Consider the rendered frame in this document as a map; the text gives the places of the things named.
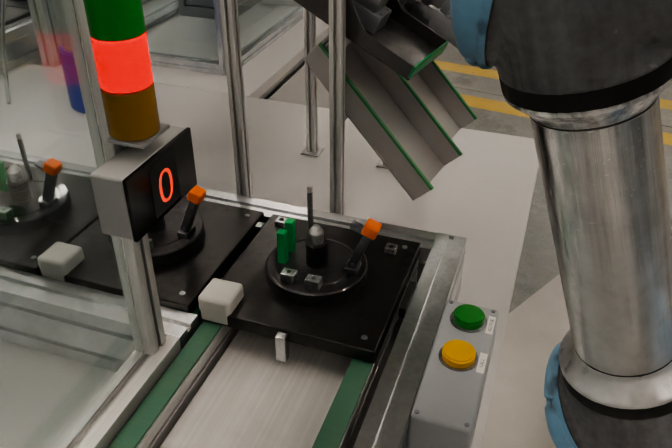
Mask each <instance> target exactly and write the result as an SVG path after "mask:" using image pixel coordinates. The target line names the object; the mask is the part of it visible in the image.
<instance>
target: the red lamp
mask: <svg viewBox="0 0 672 448"><path fill-rule="evenodd" d="M91 44H92V49H93V54H94V59H95V64H96V70H97V75H98V80H99V85H100V88H101V89H103V90H104V91H106V92H110V93H121V94H122V93H132V92H137V91H140V90H143V89H145V88H147V87H149V86H150V85H151V84H152V83H153V74H152V67H151V60H150V54H149V47H148V40H147V34H146V31H145V32H144V33H143V34H142V35H141V36H139V37H136V38H133V39H129V40H123V41H100V40H96V39H94V38H92V37H91Z"/></svg>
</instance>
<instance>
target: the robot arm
mask: <svg viewBox="0 0 672 448"><path fill-rule="evenodd" d="M446 18H447V19H449V18H451V20H452V27H453V33H454V37H455V41H456V44H457V47H458V49H459V52H460V54H461V55H462V56H463V57H464V58H465V60H466V62H467V63H469V64H470V65H472V66H476V67H480V68H481V69H490V68H492V67H493V66H495V67H496V68H497V71H498V75H499V80H500V85H501V90H502V94H503V97H504V99H505V101H506V102H507V103H508V104H509V105H510V106H511V107H513V108H515V109H517V110H518V111H521V112H523V113H525V114H527V115H529V117H530V122H531V127H532V132H533V137H534V143H535V148H536V153H537V158H538V163H539V168H540V174H541V179H542V184H543V189H544V194H545V199H546V205H547V210H548V215H549V220H550V225H551V231H552V236H553V241H554V246H555V251H556V256H557V262H558V267H559V272H560V277H561V283H562V287H563V293H564V298H565V303H566V308H567V313H568V319H569V324H570V330H569V331H568V332H567V333H566V335H565V336H564V338H563V340H562V341H561V342H559V343H558V344H557V345H556V346H555V347H554V349H553V351H552V352H551V354H550V357H549V360H548V363H547V367H546V373H545V380H544V397H545V398H546V406H545V416H546V421H547V426H548V429H549V433H550V436H551V438H552V440H553V442H554V444H555V446H556V448H672V241H671V229H670V217H669V206H668V194H667V182H666V170H665V159H664V147H663V135H662V123H661V112H660V100H659V94H660V93H661V92H662V91H663V90H664V89H665V88H666V87H667V86H668V85H670V84H671V83H672V0H450V10H449V12H448V13H447V14H446Z"/></svg>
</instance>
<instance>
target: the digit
mask: <svg viewBox="0 0 672 448"><path fill-rule="evenodd" d="M148 169H149V175H150V181H151V187H152V193H153V199H154V206H155V212H156V218H157V219H158V218H159V217H160V216H161V215H162V214H163V213H164V212H165V211H166V210H167V209H168V208H169V207H170V206H171V205H172V204H173V203H174V202H175V201H176V200H177V199H178V198H179V197H180V196H181V194H180V187H179V180H178V173H177V166H176V158H175V151H174V147H173V148H172V149H171V150H169V151H168V152H167V153H166V154H165V155H163V156H162V157H161V158H160V159H159V160H158V161H156V162H155V163H154V164H153V165H152V166H150V167H149V168H148Z"/></svg>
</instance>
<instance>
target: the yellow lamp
mask: <svg viewBox="0 0 672 448"><path fill-rule="evenodd" d="M100 90H101V95H102V101H103V106H104V111H105V116H106V121H107V126H108V132H109V135H110V136H111V137H112V138H114V139H116V140H119V141H139V140H144V139H147V138H150V137H152V136H154V135H155V134H156V133H157V132H158V131H159V130H160V121H159V114H158V108H157V101H156V94H155V87H154V82H153V83H152V84H151V85H150V86H149V87H147V88H145V89H143V90H140V91H137V92H132V93H122V94H121V93H110V92H106V91H104V90H103V89H100Z"/></svg>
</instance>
